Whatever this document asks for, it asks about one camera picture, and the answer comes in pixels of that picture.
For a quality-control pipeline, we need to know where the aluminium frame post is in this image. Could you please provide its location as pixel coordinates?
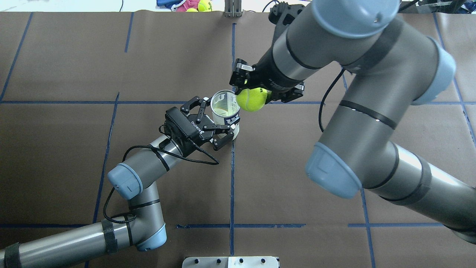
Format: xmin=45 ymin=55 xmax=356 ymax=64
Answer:
xmin=224 ymin=0 xmax=242 ymax=17

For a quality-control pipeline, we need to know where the yellow ball among toys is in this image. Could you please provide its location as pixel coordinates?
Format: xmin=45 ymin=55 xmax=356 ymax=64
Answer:
xmin=197 ymin=0 xmax=213 ymax=12

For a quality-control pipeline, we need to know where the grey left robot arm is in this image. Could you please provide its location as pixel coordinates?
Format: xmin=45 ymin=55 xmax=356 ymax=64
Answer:
xmin=1 ymin=96 xmax=239 ymax=268

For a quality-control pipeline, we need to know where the pink and blue toy pile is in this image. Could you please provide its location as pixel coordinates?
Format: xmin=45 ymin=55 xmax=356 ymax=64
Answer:
xmin=156 ymin=0 xmax=200 ymax=12

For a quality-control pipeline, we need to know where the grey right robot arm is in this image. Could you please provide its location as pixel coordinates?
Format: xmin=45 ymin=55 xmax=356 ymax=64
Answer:
xmin=230 ymin=0 xmax=476 ymax=244

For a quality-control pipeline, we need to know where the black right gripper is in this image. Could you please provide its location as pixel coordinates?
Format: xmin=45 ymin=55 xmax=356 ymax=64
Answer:
xmin=229 ymin=48 xmax=305 ymax=103

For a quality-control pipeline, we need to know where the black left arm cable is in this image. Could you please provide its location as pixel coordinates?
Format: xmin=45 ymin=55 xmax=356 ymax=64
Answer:
xmin=103 ymin=125 xmax=220 ymax=224

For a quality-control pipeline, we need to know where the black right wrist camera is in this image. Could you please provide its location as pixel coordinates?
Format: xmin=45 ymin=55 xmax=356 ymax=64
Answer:
xmin=268 ymin=2 xmax=305 ymax=26

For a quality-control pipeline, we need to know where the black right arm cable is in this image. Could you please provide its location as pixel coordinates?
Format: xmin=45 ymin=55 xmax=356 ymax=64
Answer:
xmin=318 ymin=67 xmax=346 ymax=133

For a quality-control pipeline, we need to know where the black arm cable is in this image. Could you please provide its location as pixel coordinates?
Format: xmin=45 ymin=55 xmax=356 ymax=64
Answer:
xmin=318 ymin=67 xmax=346 ymax=133
xmin=103 ymin=125 xmax=220 ymax=224

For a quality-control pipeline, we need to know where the white tennis ball can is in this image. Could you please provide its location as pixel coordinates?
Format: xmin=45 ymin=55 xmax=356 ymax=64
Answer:
xmin=210 ymin=90 xmax=240 ymax=140

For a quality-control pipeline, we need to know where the yellow tennis ball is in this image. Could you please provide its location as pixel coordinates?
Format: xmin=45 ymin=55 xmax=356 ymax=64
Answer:
xmin=236 ymin=88 xmax=268 ymax=112
xmin=214 ymin=108 xmax=233 ymax=117

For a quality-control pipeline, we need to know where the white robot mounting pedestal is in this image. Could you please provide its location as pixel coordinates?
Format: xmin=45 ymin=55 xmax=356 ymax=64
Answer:
xmin=182 ymin=256 xmax=280 ymax=268

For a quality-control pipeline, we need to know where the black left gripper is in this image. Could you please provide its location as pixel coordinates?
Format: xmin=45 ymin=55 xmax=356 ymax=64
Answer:
xmin=164 ymin=96 xmax=235 ymax=157

